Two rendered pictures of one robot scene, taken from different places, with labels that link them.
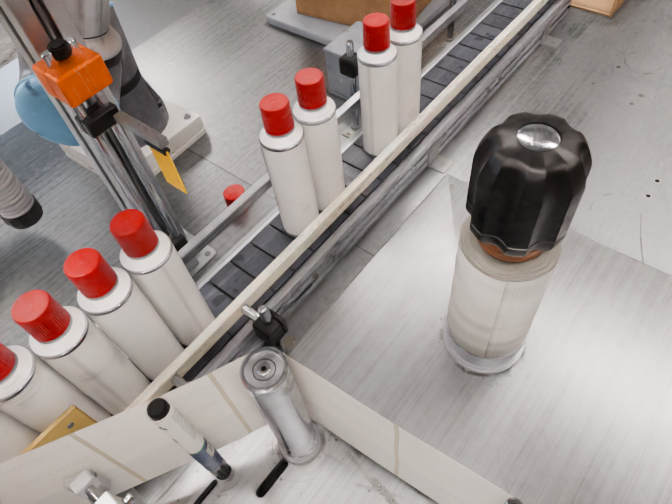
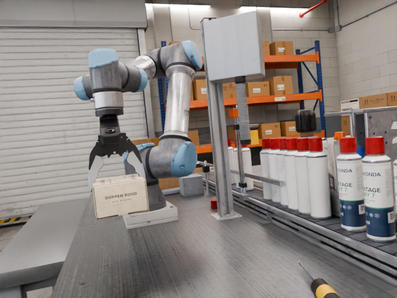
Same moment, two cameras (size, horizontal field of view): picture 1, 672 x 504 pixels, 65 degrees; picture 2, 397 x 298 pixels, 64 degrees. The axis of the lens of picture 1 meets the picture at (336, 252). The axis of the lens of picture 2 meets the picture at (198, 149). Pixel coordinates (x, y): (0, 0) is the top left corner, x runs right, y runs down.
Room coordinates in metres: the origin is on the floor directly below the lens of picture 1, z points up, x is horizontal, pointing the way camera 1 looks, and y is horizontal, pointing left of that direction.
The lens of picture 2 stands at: (0.02, 1.22, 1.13)
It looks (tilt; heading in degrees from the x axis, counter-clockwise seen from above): 3 degrees down; 299
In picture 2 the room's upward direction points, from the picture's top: 5 degrees counter-clockwise
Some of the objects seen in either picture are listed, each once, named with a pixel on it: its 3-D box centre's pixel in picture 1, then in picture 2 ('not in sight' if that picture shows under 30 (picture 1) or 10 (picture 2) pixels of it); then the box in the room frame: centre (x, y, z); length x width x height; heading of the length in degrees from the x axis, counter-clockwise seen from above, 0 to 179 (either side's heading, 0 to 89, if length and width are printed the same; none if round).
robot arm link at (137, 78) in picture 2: not in sight; (123, 79); (0.64, 0.50, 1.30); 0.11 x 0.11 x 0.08; 5
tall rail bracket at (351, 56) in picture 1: (364, 91); (211, 177); (0.69, -0.08, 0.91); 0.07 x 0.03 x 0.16; 44
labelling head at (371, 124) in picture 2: not in sight; (361, 163); (0.05, 0.34, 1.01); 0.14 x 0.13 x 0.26; 134
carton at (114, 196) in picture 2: not in sight; (119, 194); (0.60, 0.62, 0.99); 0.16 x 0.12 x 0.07; 137
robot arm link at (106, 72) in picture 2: not in sight; (106, 72); (0.62, 0.60, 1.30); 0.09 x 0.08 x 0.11; 95
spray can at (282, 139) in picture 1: (289, 170); (244, 164); (0.47, 0.04, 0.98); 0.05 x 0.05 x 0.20
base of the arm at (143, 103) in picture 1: (113, 101); (144, 194); (0.76, 0.32, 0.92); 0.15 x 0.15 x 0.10
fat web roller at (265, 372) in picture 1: (284, 411); not in sight; (0.17, 0.07, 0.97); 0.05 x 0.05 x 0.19
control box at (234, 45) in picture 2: not in sight; (235, 50); (0.39, 0.24, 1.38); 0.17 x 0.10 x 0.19; 9
